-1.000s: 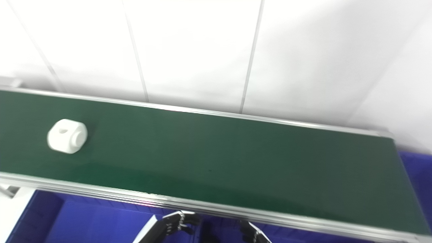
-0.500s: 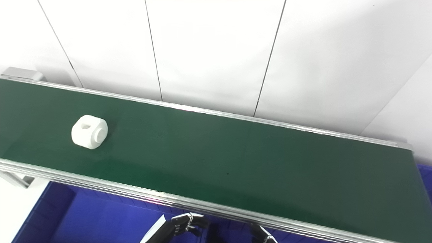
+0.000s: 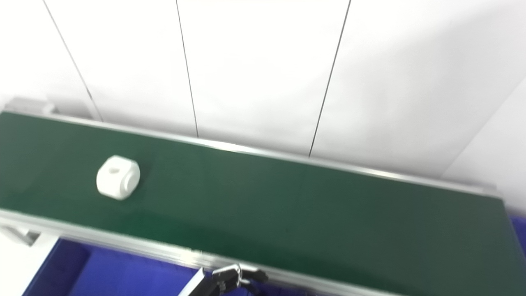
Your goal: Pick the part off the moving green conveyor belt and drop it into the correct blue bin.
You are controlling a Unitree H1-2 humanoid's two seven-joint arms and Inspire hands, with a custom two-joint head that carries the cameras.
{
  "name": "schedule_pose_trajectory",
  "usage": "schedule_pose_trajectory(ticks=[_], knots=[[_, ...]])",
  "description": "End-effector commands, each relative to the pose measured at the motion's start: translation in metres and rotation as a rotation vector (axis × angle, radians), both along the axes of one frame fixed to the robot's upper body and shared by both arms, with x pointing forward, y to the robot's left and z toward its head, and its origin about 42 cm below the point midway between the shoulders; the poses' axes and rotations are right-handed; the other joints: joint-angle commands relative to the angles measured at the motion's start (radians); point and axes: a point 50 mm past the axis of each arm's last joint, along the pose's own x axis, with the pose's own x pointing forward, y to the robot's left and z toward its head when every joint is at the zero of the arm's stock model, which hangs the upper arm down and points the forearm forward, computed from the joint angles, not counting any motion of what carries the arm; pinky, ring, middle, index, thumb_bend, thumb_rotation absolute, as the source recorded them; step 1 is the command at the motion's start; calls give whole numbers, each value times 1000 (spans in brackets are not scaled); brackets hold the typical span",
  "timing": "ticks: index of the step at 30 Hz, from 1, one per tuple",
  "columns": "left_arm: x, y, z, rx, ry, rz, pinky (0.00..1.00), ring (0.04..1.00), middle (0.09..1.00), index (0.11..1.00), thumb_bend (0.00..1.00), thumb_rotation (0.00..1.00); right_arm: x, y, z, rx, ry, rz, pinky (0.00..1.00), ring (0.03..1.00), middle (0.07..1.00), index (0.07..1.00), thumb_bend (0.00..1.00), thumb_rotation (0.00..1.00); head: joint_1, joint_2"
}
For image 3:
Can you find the white plastic cylindrical part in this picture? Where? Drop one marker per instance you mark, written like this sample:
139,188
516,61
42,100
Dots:
117,179

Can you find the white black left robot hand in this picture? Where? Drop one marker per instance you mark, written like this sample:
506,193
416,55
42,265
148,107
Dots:
218,283

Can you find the large blue plastic bin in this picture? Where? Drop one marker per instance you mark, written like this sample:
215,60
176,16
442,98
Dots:
520,234
102,275

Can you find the aluminium conveyor leg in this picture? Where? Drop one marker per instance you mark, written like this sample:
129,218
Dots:
22,235

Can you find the green conveyor belt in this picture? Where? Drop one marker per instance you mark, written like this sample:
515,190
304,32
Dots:
123,242
287,213

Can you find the grey conveyor end box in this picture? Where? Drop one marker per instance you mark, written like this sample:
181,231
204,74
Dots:
31,106

